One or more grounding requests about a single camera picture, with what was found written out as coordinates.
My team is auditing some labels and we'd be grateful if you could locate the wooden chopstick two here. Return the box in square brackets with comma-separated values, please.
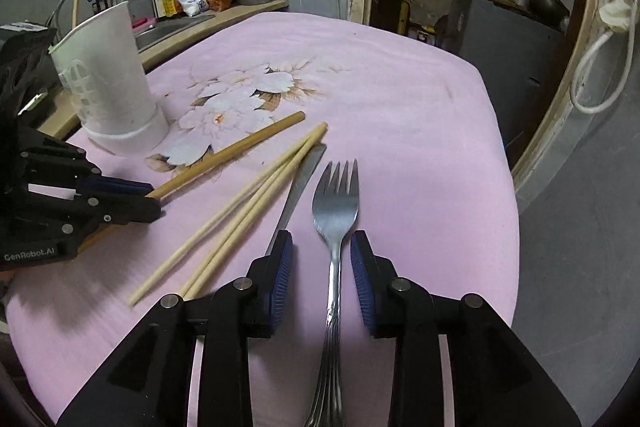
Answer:
[127, 120, 329, 308]

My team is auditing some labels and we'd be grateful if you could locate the white plastic utensil holder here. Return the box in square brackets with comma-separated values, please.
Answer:
[49, 2, 169, 156]

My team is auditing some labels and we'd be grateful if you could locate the grey cabinet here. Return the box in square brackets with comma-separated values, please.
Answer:
[438, 0, 566, 166]

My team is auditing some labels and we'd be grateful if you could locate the white hose coil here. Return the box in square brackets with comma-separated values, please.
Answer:
[569, 0, 640, 115]

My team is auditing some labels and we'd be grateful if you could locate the chrome faucet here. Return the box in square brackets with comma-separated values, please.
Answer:
[47, 0, 94, 38]

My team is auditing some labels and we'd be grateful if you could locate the wooden chopstick one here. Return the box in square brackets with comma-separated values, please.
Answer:
[77, 110, 306, 255]

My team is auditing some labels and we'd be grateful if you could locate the pink floral tablecloth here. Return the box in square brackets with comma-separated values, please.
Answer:
[6, 12, 520, 426]

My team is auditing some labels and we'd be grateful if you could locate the black pot on cabinet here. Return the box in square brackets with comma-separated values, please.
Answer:
[528, 0, 570, 31]

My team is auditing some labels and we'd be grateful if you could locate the steel spoon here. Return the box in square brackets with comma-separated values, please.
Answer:
[265, 143, 326, 256]

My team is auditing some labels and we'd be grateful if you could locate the steel fork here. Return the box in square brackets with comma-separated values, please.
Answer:
[305, 161, 359, 426]

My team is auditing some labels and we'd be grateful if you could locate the wooden chopstick three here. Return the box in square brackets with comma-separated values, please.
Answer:
[179, 122, 328, 300]

